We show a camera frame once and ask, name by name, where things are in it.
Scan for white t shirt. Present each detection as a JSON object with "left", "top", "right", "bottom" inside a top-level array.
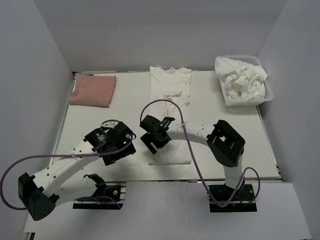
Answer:
[{"left": 148, "top": 66, "right": 192, "bottom": 165}]

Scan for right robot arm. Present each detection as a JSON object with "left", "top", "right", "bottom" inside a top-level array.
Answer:
[{"left": 140, "top": 115, "right": 246, "bottom": 200}]

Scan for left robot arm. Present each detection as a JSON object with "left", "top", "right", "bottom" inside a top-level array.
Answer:
[{"left": 18, "top": 121, "right": 136, "bottom": 221}]

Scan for crumpled white shirts in basket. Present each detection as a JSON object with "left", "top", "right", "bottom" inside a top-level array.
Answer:
[{"left": 214, "top": 57, "right": 268, "bottom": 102}]

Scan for folded pink t shirt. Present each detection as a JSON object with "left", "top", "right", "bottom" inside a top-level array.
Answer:
[{"left": 69, "top": 74, "right": 117, "bottom": 108}]

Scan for white plastic basket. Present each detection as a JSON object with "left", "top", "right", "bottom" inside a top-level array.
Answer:
[{"left": 214, "top": 55, "right": 273, "bottom": 107}]

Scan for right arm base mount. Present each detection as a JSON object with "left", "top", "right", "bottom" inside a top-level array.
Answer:
[{"left": 208, "top": 184, "right": 258, "bottom": 213}]

